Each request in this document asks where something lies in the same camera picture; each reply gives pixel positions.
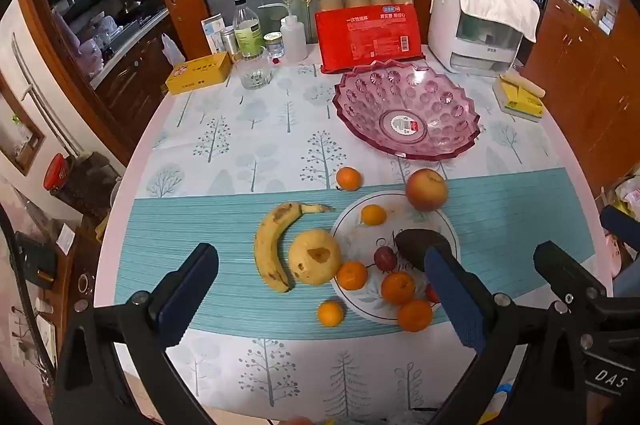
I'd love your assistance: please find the red paper cup package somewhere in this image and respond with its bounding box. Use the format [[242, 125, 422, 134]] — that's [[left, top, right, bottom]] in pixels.
[[315, 8, 426, 73]]

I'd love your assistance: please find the dark avocado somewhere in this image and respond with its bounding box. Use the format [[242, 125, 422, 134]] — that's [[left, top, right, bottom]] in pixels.
[[395, 228, 451, 273]]

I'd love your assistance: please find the yellow tin box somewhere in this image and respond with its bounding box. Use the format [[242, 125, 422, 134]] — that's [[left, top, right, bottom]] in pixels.
[[165, 52, 232, 95]]

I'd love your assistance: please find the wooden cabinet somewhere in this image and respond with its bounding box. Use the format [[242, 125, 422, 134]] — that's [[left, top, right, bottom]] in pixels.
[[520, 0, 640, 196]]

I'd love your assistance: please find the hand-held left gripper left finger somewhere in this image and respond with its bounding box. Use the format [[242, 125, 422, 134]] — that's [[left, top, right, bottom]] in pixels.
[[52, 242, 221, 425]]

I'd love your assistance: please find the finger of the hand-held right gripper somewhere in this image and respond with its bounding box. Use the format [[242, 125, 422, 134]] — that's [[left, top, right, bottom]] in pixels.
[[600, 206, 640, 251], [532, 241, 608, 321]]

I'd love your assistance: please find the yellow banana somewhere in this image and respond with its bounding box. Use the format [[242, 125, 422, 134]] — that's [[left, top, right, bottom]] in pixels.
[[253, 202, 337, 293]]

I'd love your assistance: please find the yellow tissue pack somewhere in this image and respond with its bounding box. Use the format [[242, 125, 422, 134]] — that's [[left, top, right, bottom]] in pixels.
[[492, 72, 547, 123]]

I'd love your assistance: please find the white cloth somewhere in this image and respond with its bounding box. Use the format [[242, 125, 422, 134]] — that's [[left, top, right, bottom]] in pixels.
[[452, 0, 542, 43]]

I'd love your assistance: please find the orange tangerine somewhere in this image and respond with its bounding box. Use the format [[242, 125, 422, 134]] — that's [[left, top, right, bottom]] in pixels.
[[381, 271, 417, 306], [360, 204, 388, 227], [397, 299, 434, 332], [336, 260, 369, 291], [335, 166, 363, 192], [317, 299, 346, 328]]

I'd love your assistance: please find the white carton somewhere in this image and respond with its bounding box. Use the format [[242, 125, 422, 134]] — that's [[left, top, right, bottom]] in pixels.
[[201, 12, 226, 54]]

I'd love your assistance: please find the red apple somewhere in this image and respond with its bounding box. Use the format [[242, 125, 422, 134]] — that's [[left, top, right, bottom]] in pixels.
[[405, 168, 449, 212]]

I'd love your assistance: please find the yellow pear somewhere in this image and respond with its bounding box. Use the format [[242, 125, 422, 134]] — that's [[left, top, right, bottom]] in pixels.
[[287, 229, 343, 287]]

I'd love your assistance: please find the small lidded glass jar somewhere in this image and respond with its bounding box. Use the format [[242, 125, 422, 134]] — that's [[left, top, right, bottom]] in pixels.
[[263, 32, 285, 58]]

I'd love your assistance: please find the white squeeze bottle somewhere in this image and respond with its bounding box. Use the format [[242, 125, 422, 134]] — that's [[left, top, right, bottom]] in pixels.
[[257, 2, 308, 62]]

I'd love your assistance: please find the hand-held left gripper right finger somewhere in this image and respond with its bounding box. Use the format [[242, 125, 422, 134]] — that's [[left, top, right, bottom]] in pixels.
[[424, 242, 590, 425]]

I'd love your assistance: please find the red lidded jar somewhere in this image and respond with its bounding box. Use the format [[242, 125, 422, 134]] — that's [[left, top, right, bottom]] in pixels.
[[42, 154, 123, 218]]

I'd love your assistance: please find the pink glass bowl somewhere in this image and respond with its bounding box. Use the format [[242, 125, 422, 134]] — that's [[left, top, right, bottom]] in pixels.
[[332, 60, 482, 162]]

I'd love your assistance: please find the white tabletop appliance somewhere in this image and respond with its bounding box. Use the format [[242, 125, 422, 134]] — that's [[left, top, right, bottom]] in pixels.
[[427, 0, 523, 73]]

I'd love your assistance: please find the clear glass tumbler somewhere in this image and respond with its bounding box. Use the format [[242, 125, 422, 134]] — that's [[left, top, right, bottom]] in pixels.
[[239, 46, 273, 91]]

